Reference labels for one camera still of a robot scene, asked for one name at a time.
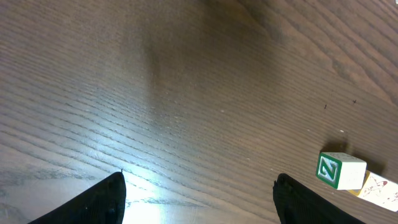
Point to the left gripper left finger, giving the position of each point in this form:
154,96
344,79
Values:
103,203

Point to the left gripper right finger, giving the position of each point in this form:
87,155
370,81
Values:
297,204

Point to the white block green Z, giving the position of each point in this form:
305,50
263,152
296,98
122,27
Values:
340,170

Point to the white block soccer ball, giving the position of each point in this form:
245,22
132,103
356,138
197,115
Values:
378,190

